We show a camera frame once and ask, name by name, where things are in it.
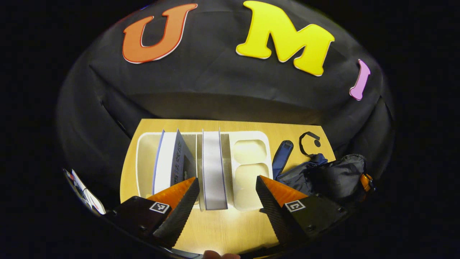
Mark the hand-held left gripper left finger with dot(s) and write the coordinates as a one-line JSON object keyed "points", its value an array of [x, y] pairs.
{"points": [[179, 216]]}

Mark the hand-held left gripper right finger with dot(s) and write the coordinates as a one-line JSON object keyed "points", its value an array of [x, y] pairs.
{"points": [[275, 216]]}

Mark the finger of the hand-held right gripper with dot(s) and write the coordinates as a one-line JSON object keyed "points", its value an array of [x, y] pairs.
{"points": [[366, 181]]}

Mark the blue and black schoolbag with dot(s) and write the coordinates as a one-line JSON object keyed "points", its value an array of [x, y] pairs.
{"points": [[334, 176]]}

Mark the cream plastic bookshelf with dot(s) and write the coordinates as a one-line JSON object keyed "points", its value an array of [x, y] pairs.
{"points": [[249, 172]]}

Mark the grey figure print book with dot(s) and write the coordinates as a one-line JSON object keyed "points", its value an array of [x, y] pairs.
{"points": [[165, 162]]}

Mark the white book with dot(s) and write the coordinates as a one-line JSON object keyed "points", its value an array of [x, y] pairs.
{"points": [[214, 169]]}

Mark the white side desk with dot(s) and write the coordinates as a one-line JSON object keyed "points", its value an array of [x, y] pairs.
{"points": [[94, 201]]}

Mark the black backdrop cloth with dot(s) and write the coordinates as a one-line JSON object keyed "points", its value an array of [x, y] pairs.
{"points": [[215, 79]]}

